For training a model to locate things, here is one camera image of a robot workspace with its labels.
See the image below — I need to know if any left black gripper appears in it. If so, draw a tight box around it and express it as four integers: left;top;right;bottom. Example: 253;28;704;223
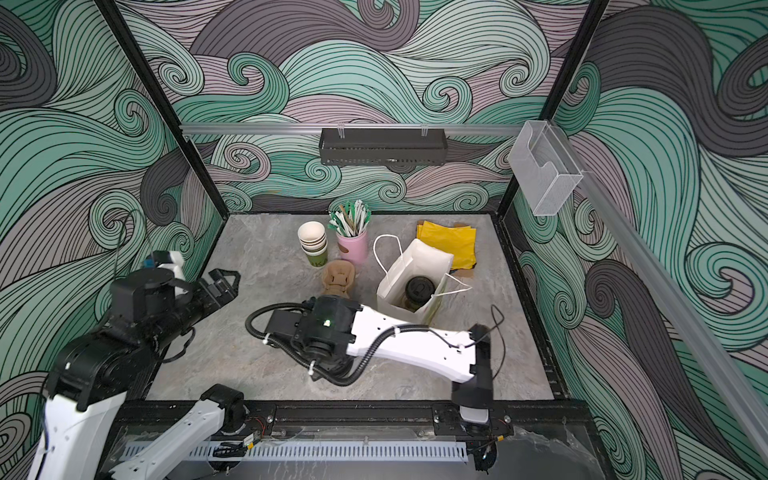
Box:
151;266;244;354

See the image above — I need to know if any green paper coffee cup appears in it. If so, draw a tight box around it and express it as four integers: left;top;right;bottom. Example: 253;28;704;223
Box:
403;297;430;312

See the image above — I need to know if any white paper takeout bag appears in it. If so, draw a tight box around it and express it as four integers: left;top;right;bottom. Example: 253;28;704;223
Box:
372;234;472;325

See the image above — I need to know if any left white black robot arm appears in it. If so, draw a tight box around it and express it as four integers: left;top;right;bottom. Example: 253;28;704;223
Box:
28;251;241;479

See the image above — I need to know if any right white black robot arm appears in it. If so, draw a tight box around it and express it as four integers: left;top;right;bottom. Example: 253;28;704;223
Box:
244;295;504;435

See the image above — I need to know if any brown pulp cup carrier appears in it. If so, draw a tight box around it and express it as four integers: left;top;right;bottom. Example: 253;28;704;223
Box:
321;260;356;299

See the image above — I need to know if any pink cup holder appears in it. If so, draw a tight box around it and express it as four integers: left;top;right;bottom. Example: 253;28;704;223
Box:
336;232;369;266

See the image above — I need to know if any stack of green paper cups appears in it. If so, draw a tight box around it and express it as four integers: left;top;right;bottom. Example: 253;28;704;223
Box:
297;221;328;267

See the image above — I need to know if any yellow napkin stack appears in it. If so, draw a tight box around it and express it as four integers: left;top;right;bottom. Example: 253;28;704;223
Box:
416;221;477;270

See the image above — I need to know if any white slotted cable duct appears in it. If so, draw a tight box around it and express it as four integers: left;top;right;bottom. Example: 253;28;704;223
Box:
119;440;469;464

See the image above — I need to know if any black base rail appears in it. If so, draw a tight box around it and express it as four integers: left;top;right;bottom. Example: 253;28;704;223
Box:
113;398;595;439

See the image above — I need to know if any black wall-mounted tray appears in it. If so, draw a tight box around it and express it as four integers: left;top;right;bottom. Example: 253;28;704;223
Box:
319;127;448;167

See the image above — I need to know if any aluminium rail back wall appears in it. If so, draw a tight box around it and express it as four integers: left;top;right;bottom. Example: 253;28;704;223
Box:
179;122;524;138

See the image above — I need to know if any aluminium rail wall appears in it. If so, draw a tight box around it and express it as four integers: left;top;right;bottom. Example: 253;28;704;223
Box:
179;122;524;138
549;125;767;460

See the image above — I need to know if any clear acrylic wall holder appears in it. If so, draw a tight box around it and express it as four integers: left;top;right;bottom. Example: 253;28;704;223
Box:
507;120;583;217

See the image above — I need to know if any aluminium rail right wall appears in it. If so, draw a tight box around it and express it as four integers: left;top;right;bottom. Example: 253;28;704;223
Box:
549;125;767;460

